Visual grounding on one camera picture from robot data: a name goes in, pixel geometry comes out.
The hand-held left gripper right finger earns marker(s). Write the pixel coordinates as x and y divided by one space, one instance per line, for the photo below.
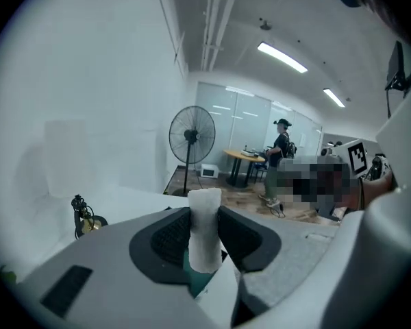
281 252

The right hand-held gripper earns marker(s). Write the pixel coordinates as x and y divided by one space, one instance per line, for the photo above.
380 259

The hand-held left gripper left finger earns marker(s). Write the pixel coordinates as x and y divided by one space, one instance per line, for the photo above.
99 252

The white foam item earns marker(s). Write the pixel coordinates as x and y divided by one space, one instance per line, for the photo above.
203 231

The person's right forearm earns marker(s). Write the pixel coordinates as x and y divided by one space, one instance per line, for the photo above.
378 188

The blue chair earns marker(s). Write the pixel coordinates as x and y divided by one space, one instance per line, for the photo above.
259 170

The device on round table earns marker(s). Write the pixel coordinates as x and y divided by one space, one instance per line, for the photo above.
250 153

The round wooden table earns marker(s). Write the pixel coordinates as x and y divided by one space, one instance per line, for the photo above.
238 154

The white microwave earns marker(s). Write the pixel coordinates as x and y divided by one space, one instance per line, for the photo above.
209 171

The black standing fan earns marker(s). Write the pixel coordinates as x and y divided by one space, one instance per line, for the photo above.
192 135

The short ceiling light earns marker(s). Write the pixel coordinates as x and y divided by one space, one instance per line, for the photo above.
334 97

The black mounted monitor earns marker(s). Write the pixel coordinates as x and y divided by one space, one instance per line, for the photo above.
395 65

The long ceiling light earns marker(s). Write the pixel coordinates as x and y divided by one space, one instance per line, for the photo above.
282 57

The white ceiling pipes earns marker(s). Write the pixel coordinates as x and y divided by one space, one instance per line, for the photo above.
214 22

